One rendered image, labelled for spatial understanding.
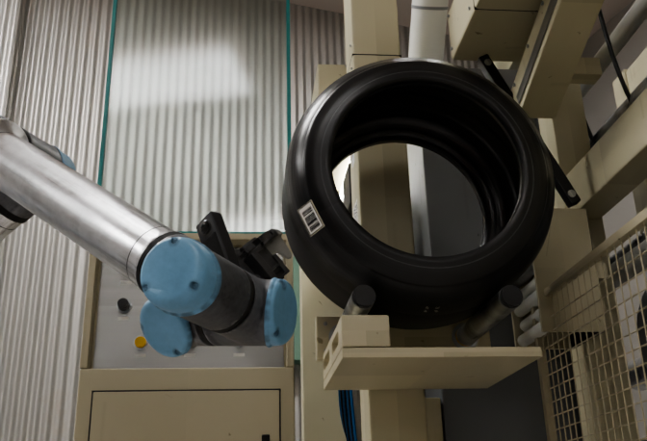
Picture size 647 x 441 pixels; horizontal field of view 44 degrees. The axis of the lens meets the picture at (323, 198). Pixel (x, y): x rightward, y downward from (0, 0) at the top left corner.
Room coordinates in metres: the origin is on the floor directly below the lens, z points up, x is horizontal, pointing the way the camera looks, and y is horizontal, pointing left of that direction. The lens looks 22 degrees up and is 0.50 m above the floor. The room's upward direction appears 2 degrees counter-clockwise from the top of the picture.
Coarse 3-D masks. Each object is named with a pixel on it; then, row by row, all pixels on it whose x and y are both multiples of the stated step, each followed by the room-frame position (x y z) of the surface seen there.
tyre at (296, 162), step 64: (384, 64) 1.46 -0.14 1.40; (448, 64) 1.49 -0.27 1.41; (320, 128) 1.44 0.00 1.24; (384, 128) 1.72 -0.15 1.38; (448, 128) 1.72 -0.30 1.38; (512, 128) 1.47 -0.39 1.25; (320, 192) 1.44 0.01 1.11; (512, 192) 1.72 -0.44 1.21; (320, 256) 1.49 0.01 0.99; (384, 256) 1.45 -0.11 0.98; (448, 256) 1.46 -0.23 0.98; (512, 256) 1.48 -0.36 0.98; (448, 320) 1.63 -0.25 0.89
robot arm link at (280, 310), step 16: (256, 288) 1.01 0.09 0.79; (272, 288) 1.03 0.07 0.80; (288, 288) 1.06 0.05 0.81; (256, 304) 1.01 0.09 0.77; (272, 304) 1.02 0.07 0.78; (288, 304) 1.06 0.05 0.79; (256, 320) 1.03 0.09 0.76; (272, 320) 1.03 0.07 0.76; (288, 320) 1.07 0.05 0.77; (208, 336) 1.09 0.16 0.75; (224, 336) 1.05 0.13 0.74; (240, 336) 1.04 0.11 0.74; (256, 336) 1.05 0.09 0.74; (272, 336) 1.05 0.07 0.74; (288, 336) 1.08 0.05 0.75
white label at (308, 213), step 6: (306, 204) 1.45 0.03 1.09; (312, 204) 1.44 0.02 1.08; (300, 210) 1.46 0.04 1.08; (306, 210) 1.45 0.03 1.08; (312, 210) 1.45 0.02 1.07; (300, 216) 1.47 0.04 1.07; (306, 216) 1.46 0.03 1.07; (312, 216) 1.45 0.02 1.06; (318, 216) 1.44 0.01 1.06; (306, 222) 1.46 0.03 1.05; (312, 222) 1.46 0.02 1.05; (318, 222) 1.45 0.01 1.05; (306, 228) 1.47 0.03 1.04; (312, 228) 1.46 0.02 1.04; (318, 228) 1.45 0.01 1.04; (312, 234) 1.46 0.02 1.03
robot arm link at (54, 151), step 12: (36, 144) 1.24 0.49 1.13; (48, 144) 1.28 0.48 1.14; (60, 156) 1.29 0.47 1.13; (72, 168) 1.32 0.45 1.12; (0, 192) 1.27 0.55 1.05; (0, 204) 1.29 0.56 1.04; (12, 204) 1.29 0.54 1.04; (0, 216) 1.30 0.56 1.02; (12, 216) 1.31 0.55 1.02; (24, 216) 1.33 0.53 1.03; (0, 228) 1.33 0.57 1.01; (12, 228) 1.35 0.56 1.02; (0, 240) 1.37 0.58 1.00
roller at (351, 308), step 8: (360, 288) 1.44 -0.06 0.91; (368, 288) 1.44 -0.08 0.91; (352, 296) 1.44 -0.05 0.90; (360, 296) 1.44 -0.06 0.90; (368, 296) 1.44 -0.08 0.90; (352, 304) 1.46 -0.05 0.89; (360, 304) 1.44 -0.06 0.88; (368, 304) 1.44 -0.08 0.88; (344, 312) 1.56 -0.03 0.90; (352, 312) 1.50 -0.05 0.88; (360, 312) 1.48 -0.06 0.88; (368, 312) 1.50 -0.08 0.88
